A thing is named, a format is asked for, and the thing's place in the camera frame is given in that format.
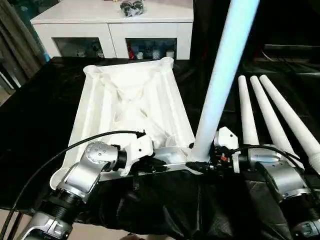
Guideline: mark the white plastic table leg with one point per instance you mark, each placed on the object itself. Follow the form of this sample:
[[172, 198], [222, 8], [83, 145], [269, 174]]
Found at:
[[246, 112], [270, 117], [292, 117], [220, 75]]

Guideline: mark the grey curtain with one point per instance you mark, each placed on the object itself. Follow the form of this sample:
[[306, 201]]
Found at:
[[17, 45]]

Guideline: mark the clear bag of dark parts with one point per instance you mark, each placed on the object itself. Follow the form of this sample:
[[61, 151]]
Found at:
[[131, 7]]

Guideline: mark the black work mat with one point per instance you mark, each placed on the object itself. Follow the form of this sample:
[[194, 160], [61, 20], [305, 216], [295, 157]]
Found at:
[[37, 112]]

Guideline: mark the red toy figure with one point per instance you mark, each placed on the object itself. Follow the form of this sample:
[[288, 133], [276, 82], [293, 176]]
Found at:
[[129, 50]]

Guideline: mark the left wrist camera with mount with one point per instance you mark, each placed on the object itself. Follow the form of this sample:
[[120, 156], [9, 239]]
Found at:
[[137, 150]]

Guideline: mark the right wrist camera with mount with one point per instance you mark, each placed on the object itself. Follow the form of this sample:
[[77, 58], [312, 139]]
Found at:
[[226, 137]]

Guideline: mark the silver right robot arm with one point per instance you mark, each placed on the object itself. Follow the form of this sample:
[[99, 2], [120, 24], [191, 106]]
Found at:
[[282, 175]]

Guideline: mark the black low shelf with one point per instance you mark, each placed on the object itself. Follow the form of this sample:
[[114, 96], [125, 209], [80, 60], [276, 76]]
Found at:
[[292, 50]]

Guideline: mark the white plastic table top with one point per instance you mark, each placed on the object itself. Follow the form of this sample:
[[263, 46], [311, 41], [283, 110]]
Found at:
[[130, 105]]

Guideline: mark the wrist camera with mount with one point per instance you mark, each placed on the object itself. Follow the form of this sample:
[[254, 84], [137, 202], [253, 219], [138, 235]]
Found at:
[[137, 150], [226, 137]]

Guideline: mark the white cabinet with glass doors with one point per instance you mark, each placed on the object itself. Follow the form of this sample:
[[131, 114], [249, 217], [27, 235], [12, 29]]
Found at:
[[112, 27]]

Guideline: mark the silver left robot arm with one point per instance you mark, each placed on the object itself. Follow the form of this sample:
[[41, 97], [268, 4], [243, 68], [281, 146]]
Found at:
[[80, 175]]

